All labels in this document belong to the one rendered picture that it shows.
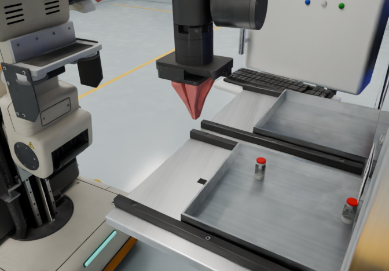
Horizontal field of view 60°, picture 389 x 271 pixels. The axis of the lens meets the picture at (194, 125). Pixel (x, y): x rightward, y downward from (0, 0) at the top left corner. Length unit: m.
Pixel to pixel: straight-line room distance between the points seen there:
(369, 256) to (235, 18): 0.31
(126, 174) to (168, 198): 1.51
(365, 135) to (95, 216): 1.10
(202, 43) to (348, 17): 0.90
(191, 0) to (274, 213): 0.41
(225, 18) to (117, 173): 1.84
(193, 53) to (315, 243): 0.38
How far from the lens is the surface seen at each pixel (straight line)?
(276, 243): 0.63
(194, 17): 0.47
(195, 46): 0.48
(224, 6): 0.45
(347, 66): 1.37
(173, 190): 0.71
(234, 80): 1.37
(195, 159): 0.79
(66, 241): 1.49
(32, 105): 0.99
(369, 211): 0.39
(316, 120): 1.00
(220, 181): 0.73
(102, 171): 2.26
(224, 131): 0.88
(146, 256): 1.74
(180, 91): 0.51
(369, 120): 1.06
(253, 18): 0.44
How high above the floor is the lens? 1.35
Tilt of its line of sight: 30 degrees down
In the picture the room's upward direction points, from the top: straight up
